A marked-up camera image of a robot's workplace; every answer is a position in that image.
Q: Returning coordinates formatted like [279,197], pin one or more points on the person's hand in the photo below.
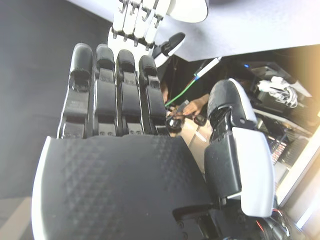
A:
[195,106]

